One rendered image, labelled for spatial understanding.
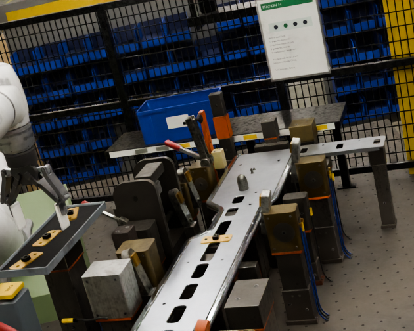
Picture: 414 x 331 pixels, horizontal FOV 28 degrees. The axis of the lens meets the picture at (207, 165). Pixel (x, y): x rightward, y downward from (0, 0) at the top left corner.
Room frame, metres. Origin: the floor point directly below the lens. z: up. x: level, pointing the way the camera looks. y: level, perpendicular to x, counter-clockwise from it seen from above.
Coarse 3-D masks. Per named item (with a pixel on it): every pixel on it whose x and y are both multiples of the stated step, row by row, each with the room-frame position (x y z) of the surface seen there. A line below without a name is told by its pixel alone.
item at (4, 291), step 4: (0, 284) 1.72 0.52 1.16; (4, 284) 1.71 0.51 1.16; (8, 284) 1.71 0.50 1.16; (12, 284) 1.70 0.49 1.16; (16, 284) 1.70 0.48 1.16; (20, 284) 1.70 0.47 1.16; (0, 288) 1.70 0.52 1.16; (4, 288) 1.69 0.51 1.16; (8, 288) 1.69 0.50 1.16; (12, 288) 1.68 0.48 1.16; (16, 288) 1.68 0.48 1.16; (20, 288) 1.69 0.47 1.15; (0, 292) 1.68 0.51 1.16; (4, 292) 1.67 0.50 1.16; (8, 292) 1.67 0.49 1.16; (12, 292) 1.66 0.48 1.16; (16, 292) 1.67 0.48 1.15; (0, 296) 1.66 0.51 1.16; (4, 296) 1.66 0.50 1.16; (8, 296) 1.66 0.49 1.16; (12, 296) 1.66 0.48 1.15
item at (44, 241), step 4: (48, 232) 1.96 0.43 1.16; (52, 232) 1.96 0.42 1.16; (56, 232) 1.95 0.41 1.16; (44, 236) 1.92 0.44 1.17; (48, 236) 1.92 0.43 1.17; (52, 236) 1.93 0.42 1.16; (40, 240) 1.92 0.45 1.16; (44, 240) 1.91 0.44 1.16; (48, 240) 1.91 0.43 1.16; (36, 244) 1.90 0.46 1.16; (40, 244) 1.89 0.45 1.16; (44, 244) 1.89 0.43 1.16
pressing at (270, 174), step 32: (256, 160) 2.59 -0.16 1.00; (288, 160) 2.52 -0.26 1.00; (224, 192) 2.37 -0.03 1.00; (256, 224) 2.09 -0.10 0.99; (192, 256) 1.97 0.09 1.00; (224, 256) 1.92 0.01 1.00; (160, 288) 1.83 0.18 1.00; (224, 288) 1.76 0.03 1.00; (160, 320) 1.67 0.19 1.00; (192, 320) 1.64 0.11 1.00
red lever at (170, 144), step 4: (168, 140) 2.56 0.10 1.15; (168, 144) 2.55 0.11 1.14; (172, 144) 2.55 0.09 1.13; (176, 144) 2.55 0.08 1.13; (172, 148) 2.55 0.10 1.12; (176, 148) 2.54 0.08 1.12; (180, 148) 2.54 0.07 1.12; (184, 148) 2.54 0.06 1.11; (184, 152) 2.54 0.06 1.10; (188, 152) 2.54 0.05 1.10; (192, 152) 2.53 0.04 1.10; (192, 156) 2.53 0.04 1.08; (196, 156) 2.53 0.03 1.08; (200, 160) 2.52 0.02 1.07
